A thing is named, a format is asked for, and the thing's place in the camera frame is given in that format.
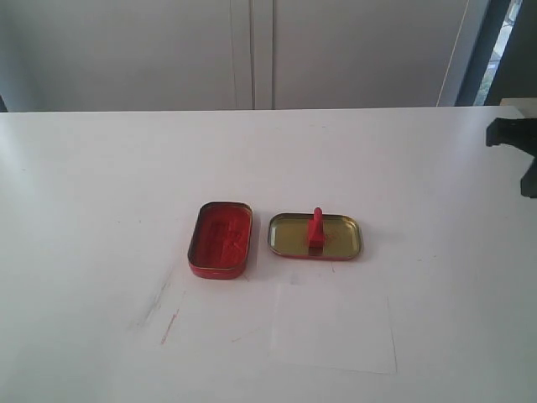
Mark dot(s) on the red rubber stamp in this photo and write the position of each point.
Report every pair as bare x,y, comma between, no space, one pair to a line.
316,237

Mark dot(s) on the grey cabinet doors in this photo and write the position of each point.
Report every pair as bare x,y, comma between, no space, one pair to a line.
223,55

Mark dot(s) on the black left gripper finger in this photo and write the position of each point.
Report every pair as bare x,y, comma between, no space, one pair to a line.
519,133

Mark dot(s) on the white paper sheet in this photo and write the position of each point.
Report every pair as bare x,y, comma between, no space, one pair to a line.
335,328

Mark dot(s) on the dark window frame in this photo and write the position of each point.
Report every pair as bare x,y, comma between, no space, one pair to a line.
503,59

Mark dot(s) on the red ink pad tin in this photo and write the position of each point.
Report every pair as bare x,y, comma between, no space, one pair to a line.
220,242

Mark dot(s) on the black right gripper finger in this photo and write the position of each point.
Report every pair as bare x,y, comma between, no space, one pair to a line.
528,182

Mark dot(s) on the gold tin lid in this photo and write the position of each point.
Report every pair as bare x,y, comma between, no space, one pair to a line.
288,236

